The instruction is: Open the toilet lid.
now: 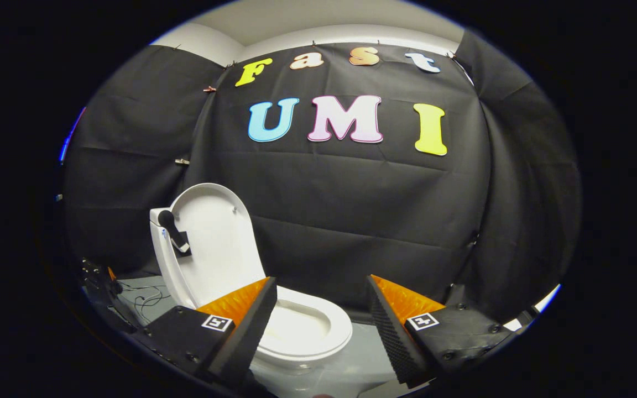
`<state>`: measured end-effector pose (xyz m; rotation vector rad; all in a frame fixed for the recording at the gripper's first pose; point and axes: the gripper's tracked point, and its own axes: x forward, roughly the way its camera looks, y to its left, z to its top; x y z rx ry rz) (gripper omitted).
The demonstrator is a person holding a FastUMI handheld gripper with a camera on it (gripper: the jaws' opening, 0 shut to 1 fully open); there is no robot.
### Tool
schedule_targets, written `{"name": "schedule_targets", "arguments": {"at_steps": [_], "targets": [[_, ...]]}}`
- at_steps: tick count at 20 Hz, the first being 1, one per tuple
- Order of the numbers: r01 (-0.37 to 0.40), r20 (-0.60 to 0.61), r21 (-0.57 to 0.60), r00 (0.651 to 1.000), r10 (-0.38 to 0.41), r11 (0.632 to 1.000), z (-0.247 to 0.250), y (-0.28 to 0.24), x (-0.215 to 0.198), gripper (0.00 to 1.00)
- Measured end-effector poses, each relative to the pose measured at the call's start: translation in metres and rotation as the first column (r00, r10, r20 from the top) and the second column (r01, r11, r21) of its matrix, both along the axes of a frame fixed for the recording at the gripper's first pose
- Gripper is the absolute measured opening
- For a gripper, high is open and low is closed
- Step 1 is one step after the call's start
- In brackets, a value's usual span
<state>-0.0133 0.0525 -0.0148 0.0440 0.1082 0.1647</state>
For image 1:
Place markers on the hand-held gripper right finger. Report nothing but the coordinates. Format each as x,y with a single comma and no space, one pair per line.
393,337

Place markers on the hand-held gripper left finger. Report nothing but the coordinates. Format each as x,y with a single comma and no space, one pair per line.
246,331

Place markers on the white toilet lid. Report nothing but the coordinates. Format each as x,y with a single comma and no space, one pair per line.
213,249

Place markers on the white toilet seat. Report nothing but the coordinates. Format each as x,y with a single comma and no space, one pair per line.
335,326

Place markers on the white toilet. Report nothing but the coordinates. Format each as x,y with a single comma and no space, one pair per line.
163,271

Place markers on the black backdrop cloth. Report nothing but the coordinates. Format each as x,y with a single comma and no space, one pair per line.
351,210

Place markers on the black and orange device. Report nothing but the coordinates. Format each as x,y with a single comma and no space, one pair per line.
97,279

